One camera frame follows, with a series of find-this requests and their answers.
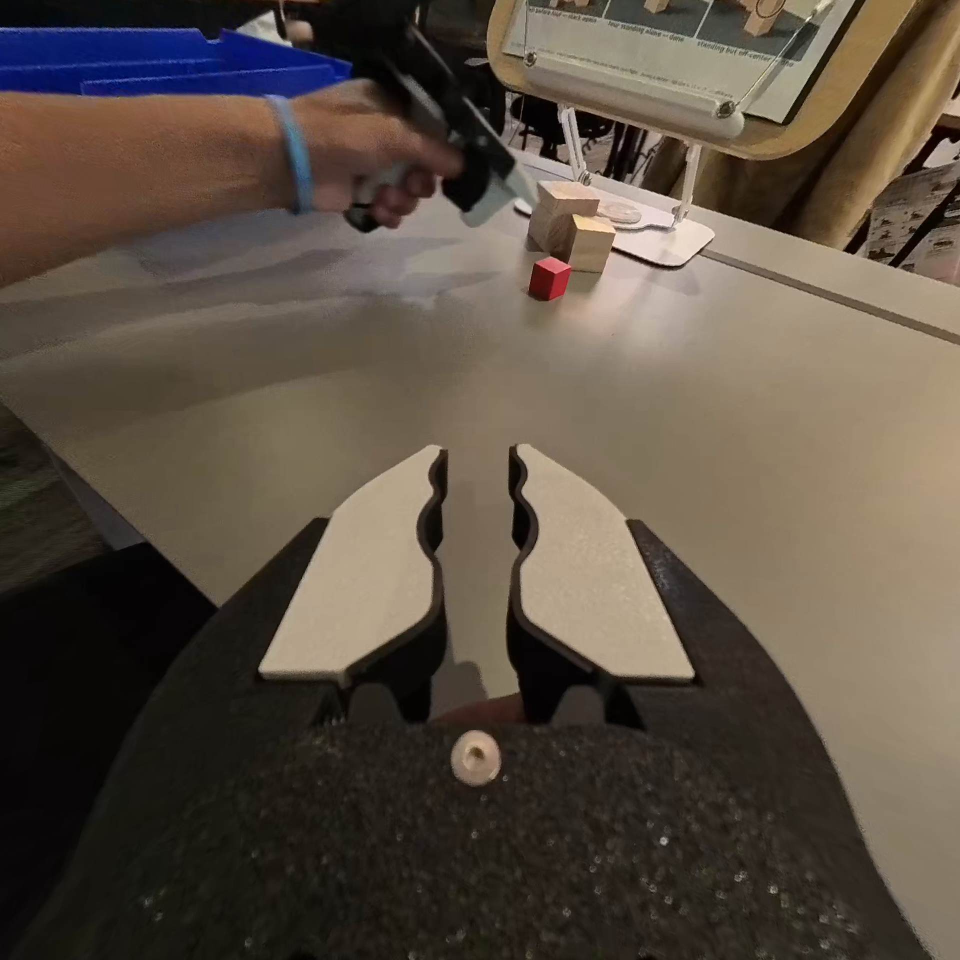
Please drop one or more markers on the person's left hand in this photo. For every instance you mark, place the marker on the person's left hand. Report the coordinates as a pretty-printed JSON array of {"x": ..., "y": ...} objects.
[{"x": 352, "y": 142}]

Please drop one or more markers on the blue wristband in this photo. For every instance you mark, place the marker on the blue wristband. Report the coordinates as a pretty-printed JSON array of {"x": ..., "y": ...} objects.
[{"x": 300, "y": 161}]

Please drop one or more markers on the person's dark pants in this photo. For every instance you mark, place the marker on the person's dark pants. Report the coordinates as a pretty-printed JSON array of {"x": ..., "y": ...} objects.
[{"x": 75, "y": 712}]

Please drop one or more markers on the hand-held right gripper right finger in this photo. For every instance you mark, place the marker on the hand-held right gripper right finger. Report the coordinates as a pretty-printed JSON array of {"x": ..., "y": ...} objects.
[{"x": 592, "y": 585}]

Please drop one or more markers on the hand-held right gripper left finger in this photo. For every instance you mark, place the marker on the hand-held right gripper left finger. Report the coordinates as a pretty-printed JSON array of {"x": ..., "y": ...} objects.
[{"x": 360, "y": 585}]

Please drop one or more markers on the instruction sign on white stand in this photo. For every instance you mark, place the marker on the instruction sign on white stand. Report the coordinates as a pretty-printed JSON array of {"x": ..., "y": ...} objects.
[{"x": 637, "y": 82}]

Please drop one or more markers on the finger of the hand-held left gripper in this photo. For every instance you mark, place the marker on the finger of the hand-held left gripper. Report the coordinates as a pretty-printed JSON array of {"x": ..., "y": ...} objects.
[{"x": 510, "y": 191}]

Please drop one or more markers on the black office chair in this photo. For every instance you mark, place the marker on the black office chair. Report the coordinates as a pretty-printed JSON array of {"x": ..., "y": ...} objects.
[{"x": 540, "y": 127}]

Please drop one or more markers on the printed paper sheet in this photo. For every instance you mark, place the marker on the printed paper sheet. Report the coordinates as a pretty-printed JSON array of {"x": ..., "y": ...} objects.
[{"x": 911, "y": 210}]

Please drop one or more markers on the blue plastic bin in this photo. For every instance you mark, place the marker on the blue plastic bin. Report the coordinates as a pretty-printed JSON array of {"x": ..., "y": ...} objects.
[{"x": 150, "y": 64}]

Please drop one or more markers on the small red cube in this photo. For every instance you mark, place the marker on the small red cube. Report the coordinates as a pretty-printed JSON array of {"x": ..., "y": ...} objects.
[{"x": 549, "y": 279}]

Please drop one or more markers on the pale wooden cube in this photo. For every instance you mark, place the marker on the pale wooden cube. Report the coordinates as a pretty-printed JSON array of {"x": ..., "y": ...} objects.
[{"x": 591, "y": 244}]

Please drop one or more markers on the rounded wooden board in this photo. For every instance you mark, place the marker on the rounded wooden board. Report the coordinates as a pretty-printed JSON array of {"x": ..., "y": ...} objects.
[{"x": 817, "y": 112}]

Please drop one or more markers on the person's left forearm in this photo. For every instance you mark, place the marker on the person's left forearm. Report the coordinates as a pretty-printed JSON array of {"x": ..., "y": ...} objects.
[{"x": 135, "y": 172}]

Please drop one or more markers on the dark-grained wooden cube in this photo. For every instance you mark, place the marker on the dark-grained wooden cube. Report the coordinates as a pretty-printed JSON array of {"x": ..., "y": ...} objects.
[{"x": 559, "y": 206}]

